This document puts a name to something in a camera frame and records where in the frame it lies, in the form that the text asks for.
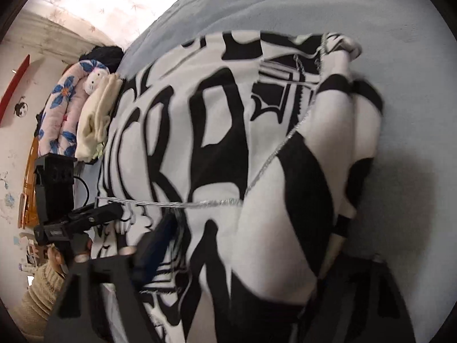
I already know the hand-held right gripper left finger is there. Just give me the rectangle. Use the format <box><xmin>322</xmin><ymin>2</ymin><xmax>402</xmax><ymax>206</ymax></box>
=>
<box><xmin>43</xmin><ymin>212</ymin><xmax>179</xmax><ymax>343</ymax></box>

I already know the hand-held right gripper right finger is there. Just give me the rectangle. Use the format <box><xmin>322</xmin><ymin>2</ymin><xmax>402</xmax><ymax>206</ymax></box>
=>
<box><xmin>296</xmin><ymin>254</ymin><xmax>416</xmax><ymax>343</ymax></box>

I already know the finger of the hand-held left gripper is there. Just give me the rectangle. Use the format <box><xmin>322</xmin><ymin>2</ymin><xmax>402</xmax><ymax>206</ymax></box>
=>
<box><xmin>68</xmin><ymin>202</ymin><xmax>124</xmax><ymax>230</ymax></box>

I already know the black and white printed jacket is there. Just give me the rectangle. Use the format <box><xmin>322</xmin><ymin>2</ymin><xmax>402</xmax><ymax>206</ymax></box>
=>
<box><xmin>91</xmin><ymin>30</ymin><xmax>384</xmax><ymax>343</ymax></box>

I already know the person's left forearm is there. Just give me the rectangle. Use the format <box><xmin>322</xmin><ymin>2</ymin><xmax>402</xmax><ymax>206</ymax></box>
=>
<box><xmin>14</xmin><ymin>261</ymin><xmax>72</xmax><ymax>320</ymax></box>

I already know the person's left hand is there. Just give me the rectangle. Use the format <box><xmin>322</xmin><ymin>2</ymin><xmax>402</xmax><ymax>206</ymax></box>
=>
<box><xmin>45</xmin><ymin>241</ymin><xmax>94</xmax><ymax>276</ymax></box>

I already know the wooden headboard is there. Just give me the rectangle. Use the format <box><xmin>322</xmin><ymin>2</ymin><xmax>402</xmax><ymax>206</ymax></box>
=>
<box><xmin>22</xmin><ymin>134</ymin><xmax>41</xmax><ymax>227</ymax></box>

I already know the pink floral quilt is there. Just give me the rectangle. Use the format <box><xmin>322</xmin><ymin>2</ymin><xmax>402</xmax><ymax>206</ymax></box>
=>
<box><xmin>36</xmin><ymin>61</ymin><xmax>111</xmax><ymax>158</ymax></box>

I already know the folded cream cloth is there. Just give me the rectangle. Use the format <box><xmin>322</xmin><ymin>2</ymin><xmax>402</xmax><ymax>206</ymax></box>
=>
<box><xmin>75</xmin><ymin>73</ymin><xmax>124</xmax><ymax>163</ymax></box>

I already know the white cat plush toy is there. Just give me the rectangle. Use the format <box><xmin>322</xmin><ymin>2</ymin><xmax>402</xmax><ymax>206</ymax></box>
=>
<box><xmin>83</xmin><ymin>68</ymin><xmax>109</xmax><ymax>95</ymax></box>

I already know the black fluffy cloth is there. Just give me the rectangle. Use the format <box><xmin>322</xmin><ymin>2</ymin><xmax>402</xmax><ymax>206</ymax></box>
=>
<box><xmin>79</xmin><ymin>45</ymin><xmax>125</xmax><ymax>74</ymax></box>

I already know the floral sheer curtain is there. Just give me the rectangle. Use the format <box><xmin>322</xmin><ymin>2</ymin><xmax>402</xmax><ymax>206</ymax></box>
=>
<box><xmin>21</xmin><ymin>0</ymin><xmax>201</xmax><ymax>58</ymax></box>

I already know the blue bed blanket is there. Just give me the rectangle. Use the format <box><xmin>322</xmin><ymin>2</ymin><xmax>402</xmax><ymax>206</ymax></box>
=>
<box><xmin>77</xmin><ymin>0</ymin><xmax>457</xmax><ymax>343</ymax></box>

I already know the black cable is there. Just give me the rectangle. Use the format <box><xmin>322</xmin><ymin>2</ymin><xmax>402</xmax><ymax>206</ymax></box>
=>
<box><xmin>73</xmin><ymin>176</ymin><xmax>90</xmax><ymax>210</ymax></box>

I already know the cartoon face wall sticker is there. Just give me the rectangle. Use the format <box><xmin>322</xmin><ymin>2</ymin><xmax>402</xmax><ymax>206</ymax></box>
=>
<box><xmin>12</xmin><ymin>96</ymin><xmax>29</xmax><ymax>118</ymax></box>

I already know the red wall decoration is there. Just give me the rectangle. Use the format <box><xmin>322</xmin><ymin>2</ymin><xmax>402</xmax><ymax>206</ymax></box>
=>
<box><xmin>0</xmin><ymin>54</ymin><xmax>31</xmax><ymax>127</ymax></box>

